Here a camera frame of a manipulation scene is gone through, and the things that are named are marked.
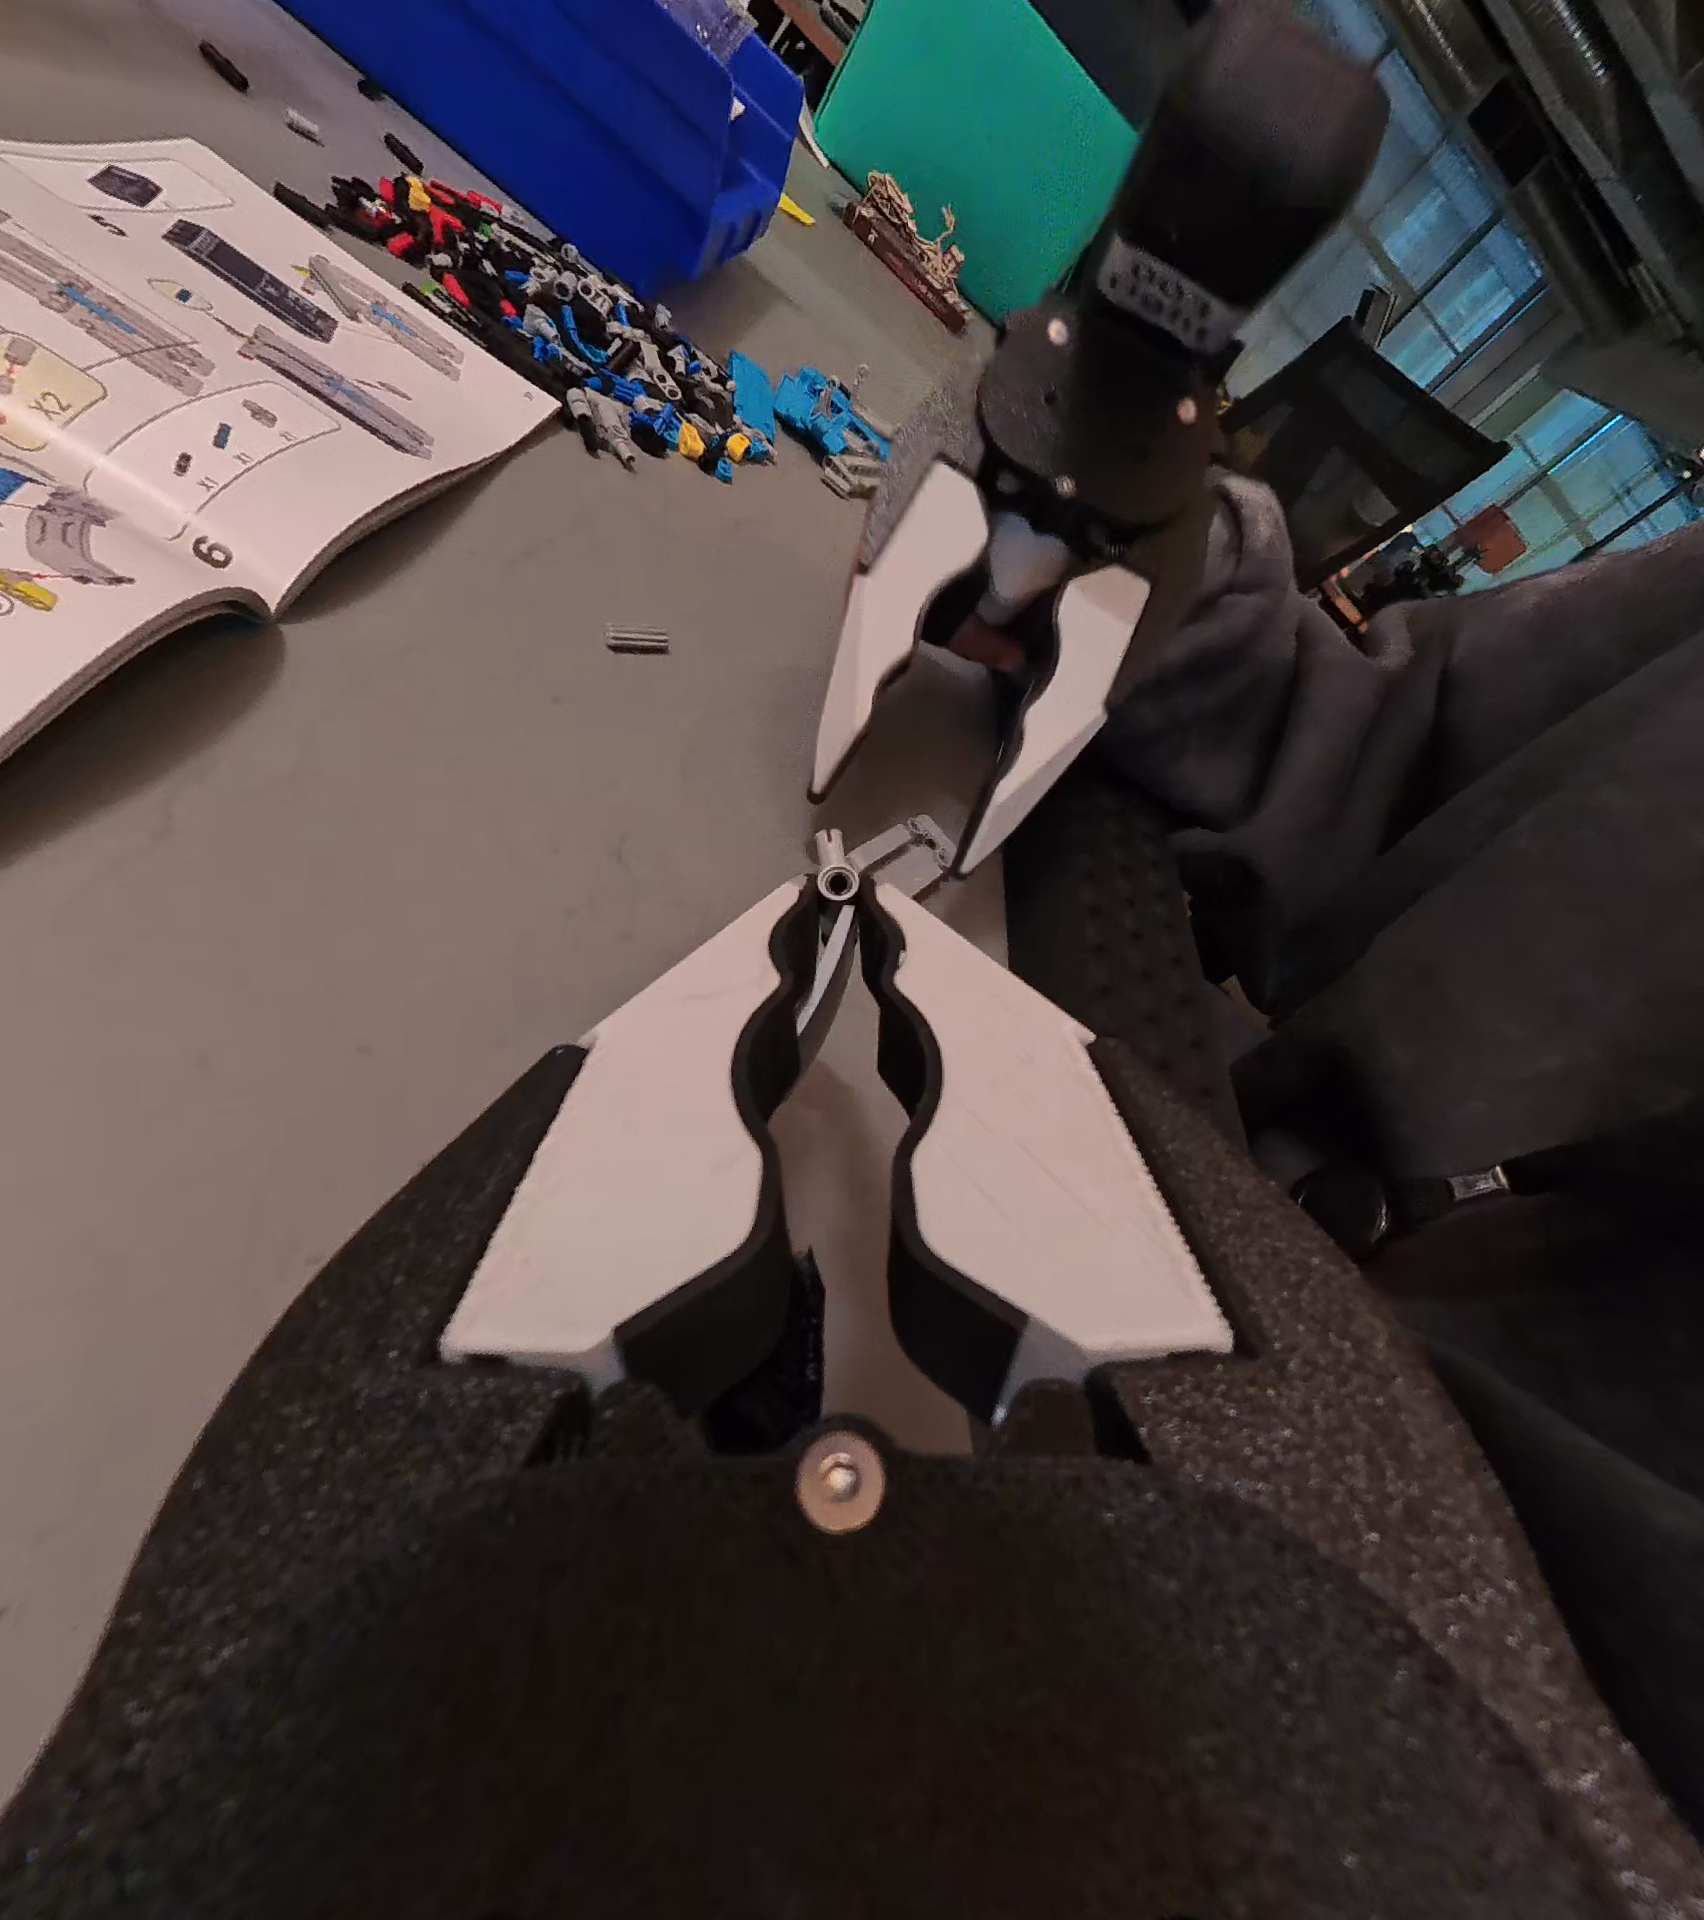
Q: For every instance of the black office chair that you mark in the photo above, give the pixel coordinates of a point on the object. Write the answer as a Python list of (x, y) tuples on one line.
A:
[(1354, 451)]

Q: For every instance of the person's right forearm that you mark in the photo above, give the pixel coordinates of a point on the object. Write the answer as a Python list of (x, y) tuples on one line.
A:
[(1242, 644)]

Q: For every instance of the blue plastic bin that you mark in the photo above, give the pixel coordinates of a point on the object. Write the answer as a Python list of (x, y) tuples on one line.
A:
[(567, 121)]

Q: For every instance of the yellow sticky note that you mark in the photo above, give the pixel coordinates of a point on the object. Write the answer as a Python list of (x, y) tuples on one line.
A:
[(795, 207)]

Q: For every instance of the small white building piece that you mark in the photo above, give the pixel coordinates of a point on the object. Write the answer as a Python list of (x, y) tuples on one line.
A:
[(305, 125)]

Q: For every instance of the pile of small colourful pieces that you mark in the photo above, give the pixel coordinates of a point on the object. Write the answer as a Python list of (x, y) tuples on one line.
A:
[(536, 315)]

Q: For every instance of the pile of blue building pieces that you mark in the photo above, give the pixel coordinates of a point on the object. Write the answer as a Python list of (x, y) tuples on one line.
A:
[(822, 413)]

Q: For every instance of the wooden skeleton model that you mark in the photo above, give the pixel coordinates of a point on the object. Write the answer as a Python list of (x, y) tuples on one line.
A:
[(912, 249)]

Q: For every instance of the small black building piece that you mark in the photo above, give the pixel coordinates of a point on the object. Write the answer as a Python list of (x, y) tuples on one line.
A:
[(402, 147)]

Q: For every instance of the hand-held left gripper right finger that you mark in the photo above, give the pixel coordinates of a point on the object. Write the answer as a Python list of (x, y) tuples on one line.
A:
[(1055, 1185)]

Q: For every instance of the small grey connector piece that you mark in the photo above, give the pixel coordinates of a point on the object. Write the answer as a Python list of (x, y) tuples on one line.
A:
[(837, 879)]

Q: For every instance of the green tote bag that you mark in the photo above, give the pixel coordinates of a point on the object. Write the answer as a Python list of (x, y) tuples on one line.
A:
[(972, 135)]

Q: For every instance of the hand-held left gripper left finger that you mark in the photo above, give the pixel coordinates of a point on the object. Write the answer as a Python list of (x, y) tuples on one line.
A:
[(613, 1185)]

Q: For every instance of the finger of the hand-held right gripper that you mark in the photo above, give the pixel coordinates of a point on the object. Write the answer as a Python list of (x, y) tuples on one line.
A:
[(896, 601), (1076, 675)]

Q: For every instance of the white instruction booklet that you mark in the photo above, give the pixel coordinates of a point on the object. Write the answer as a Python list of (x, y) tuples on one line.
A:
[(116, 421)]

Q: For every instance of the grey desk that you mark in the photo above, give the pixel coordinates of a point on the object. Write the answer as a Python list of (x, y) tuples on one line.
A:
[(342, 901)]

